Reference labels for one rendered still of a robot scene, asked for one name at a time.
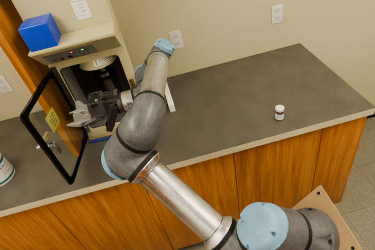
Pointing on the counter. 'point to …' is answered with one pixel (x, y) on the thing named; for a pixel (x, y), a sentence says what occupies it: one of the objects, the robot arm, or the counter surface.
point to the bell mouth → (97, 63)
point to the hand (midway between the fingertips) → (72, 120)
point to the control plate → (70, 54)
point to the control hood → (76, 42)
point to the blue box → (40, 32)
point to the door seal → (40, 135)
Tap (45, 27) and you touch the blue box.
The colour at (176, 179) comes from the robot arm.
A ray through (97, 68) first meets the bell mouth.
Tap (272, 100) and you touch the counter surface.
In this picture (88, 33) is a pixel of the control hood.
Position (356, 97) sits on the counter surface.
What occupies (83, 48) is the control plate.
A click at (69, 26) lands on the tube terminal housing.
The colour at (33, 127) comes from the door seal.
